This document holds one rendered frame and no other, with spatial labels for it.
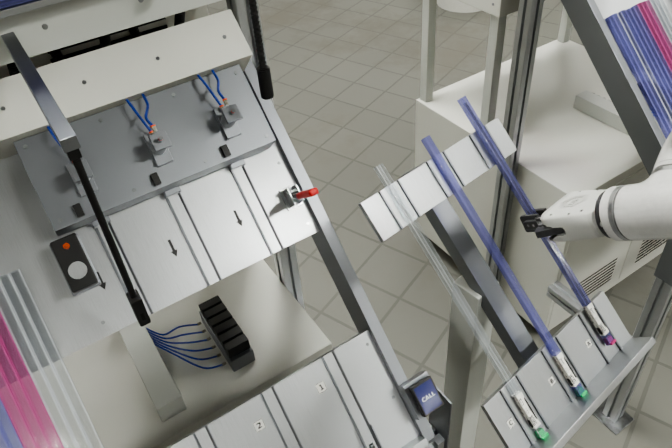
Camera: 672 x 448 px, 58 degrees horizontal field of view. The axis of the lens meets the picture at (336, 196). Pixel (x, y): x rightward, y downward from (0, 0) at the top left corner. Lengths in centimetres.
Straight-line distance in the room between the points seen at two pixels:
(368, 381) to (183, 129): 49
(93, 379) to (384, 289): 116
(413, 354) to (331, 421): 106
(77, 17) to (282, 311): 75
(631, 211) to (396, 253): 148
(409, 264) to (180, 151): 150
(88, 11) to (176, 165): 24
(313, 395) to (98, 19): 63
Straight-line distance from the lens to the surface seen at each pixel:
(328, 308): 216
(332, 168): 275
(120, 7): 93
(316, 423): 100
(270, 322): 135
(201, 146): 92
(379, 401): 103
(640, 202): 95
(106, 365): 139
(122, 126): 92
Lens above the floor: 166
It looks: 40 degrees down
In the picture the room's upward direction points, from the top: 5 degrees counter-clockwise
